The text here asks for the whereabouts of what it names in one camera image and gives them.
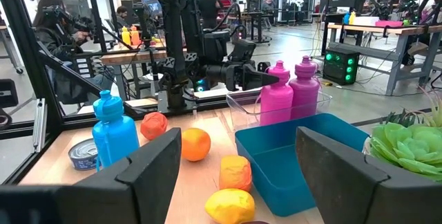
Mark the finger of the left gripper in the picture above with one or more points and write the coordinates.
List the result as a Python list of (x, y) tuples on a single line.
[(255, 78)]

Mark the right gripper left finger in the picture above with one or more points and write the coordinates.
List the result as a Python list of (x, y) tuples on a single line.
[(103, 203)]

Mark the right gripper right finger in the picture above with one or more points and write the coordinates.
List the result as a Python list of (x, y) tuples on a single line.
[(362, 196)]

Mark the bright pink squeeze bottle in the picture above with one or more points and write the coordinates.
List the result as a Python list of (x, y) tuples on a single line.
[(276, 96)]

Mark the purple pink squeeze bottle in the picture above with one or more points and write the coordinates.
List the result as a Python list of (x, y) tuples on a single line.
[(305, 89)]

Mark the blue plastic squeeze bottle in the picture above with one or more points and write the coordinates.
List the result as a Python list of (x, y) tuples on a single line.
[(115, 137)]

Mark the round orange toy fruit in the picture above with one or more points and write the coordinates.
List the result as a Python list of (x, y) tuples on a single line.
[(235, 174), (195, 144)]

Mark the red orange toy fruit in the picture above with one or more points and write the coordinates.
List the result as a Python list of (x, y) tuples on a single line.
[(153, 126)]

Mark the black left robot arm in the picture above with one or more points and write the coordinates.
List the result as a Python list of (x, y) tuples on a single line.
[(172, 27)]

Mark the black background robot arm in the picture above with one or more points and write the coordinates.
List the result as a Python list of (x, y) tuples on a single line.
[(414, 2)]

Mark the clear plastic container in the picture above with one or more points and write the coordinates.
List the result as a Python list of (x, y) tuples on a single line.
[(241, 113)]

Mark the silver tin can navy label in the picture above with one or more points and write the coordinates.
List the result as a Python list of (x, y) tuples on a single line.
[(81, 156)]

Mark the potted succulent white pot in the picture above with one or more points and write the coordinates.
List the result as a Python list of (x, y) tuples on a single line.
[(407, 148)]

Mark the person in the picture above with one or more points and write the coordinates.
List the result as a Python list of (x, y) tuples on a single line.
[(208, 8), (268, 6), (55, 40), (121, 16)]

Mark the black computer green lights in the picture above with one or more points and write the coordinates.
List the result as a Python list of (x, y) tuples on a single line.
[(340, 66)]

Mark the teal plastic tray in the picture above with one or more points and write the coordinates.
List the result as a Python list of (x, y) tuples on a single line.
[(276, 168)]

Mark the wooden table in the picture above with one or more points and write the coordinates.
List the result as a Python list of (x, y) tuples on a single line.
[(131, 57)]

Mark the small orange bottle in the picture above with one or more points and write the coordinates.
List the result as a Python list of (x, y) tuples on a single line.
[(135, 37)]

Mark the small yellow bottle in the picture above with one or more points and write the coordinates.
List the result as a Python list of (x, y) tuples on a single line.
[(126, 37)]

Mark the white box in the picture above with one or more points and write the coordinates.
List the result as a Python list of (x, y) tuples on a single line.
[(366, 21)]

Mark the yellow toy lemon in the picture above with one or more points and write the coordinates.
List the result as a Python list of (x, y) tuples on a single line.
[(229, 206)]

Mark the black panel white labels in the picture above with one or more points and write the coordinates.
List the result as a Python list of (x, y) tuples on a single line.
[(83, 66)]

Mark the pink tray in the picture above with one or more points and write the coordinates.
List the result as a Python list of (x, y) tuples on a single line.
[(388, 23)]

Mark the wooden workbench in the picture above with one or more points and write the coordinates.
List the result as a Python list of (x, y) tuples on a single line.
[(397, 30)]

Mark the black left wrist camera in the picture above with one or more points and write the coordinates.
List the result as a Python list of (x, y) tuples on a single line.
[(243, 49)]

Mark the silver aluminium bracket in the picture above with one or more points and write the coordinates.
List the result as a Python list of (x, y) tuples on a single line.
[(39, 123)]

